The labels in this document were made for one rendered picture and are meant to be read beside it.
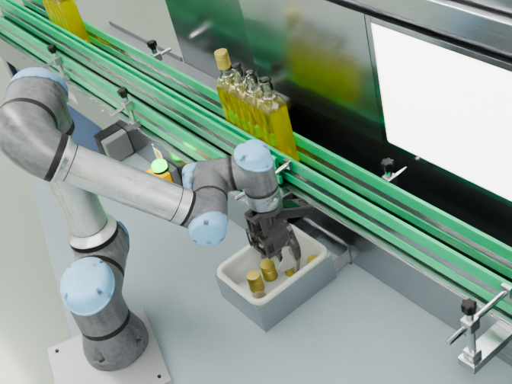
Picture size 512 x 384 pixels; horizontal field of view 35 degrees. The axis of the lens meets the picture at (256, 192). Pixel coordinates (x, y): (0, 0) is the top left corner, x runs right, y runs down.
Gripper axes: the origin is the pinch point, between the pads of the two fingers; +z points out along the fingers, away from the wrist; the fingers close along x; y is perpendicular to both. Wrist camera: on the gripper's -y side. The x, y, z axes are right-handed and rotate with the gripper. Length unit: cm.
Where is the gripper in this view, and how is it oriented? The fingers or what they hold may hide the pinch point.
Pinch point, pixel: (289, 261)
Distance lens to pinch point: 191.6
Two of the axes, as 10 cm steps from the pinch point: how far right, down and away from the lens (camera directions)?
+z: 2.1, 7.6, 6.2
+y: -7.6, 5.3, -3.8
